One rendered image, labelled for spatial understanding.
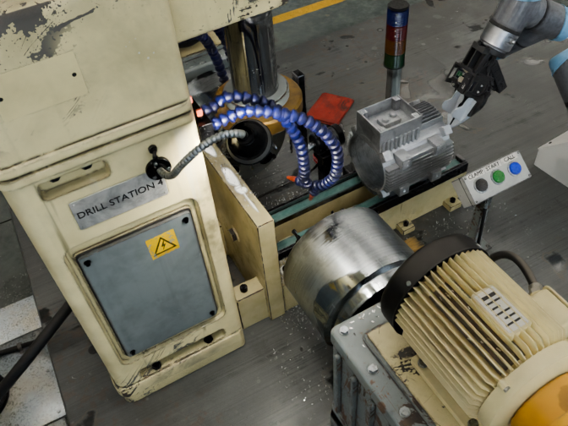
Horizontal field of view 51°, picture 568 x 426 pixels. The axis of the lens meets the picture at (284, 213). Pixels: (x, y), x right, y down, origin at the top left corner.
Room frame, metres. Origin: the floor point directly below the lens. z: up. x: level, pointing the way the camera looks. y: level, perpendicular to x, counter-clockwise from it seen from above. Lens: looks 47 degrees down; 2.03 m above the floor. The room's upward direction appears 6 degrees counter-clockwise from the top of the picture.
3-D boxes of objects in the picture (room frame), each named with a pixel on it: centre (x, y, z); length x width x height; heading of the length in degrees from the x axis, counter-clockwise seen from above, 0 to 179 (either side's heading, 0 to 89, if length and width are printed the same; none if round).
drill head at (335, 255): (0.67, -0.16, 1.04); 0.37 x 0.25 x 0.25; 25
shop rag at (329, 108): (1.60, -0.19, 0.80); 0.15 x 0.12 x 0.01; 149
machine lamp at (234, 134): (0.68, 0.10, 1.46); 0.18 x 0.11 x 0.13; 115
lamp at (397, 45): (1.49, -0.37, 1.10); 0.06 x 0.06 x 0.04
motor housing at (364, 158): (1.13, -0.31, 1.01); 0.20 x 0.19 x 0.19; 114
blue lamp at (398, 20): (1.49, -0.37, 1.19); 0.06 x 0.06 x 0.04
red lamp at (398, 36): (1.49, -0.37, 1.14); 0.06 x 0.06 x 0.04
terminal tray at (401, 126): (1.11, -0.27, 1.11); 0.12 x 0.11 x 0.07; 114
